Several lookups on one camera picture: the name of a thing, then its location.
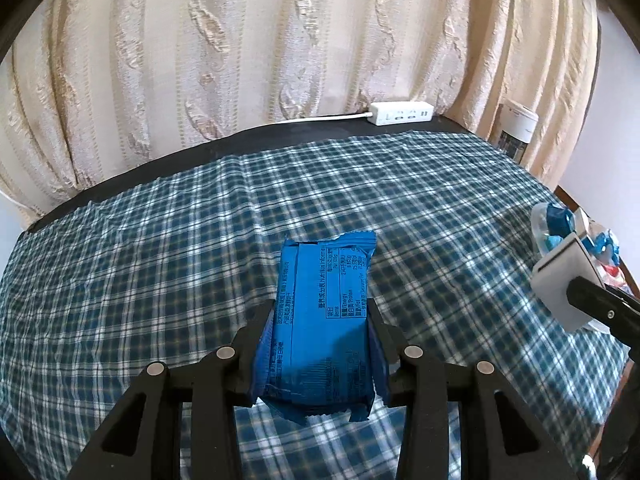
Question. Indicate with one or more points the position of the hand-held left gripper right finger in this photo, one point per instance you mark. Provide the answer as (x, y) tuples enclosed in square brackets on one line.
[(381, 360)]

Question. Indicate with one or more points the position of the blue plaid tablecloth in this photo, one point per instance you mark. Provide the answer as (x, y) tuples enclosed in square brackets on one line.
[(150, 240)]

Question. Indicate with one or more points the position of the plain blue snack packet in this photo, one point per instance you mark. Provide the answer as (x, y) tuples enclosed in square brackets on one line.
[(320, 320)]

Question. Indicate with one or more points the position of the beige patterned curtain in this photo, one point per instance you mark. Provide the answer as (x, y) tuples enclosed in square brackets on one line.
[(250, 60)]

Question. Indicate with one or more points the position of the brown wooden frame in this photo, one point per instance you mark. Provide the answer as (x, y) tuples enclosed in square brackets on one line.
[(570, 197)]

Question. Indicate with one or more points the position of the white medicine box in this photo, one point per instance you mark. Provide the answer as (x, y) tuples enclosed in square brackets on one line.
[(560, 280)]

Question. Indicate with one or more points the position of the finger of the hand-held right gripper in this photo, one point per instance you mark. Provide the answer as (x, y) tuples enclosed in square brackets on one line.
[(600, 300)]

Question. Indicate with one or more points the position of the white power strip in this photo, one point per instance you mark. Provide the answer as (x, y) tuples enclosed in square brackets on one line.
[(402, 113)]

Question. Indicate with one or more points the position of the red snack packet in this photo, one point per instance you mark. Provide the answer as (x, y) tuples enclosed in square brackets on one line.
[(615, 276)]

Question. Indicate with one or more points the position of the clear plastic container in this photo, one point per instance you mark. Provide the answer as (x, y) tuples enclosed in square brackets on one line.
[(537, 220)]

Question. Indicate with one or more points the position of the white cylindrical canister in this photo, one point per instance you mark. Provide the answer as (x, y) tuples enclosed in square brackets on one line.
[(517, 130)]

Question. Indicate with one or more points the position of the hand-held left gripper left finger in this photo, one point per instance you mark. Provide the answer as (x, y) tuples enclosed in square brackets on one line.
[(260, 360)]

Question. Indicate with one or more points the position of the teal packaged socks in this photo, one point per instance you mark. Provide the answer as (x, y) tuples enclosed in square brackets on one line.
[(557, 225)]

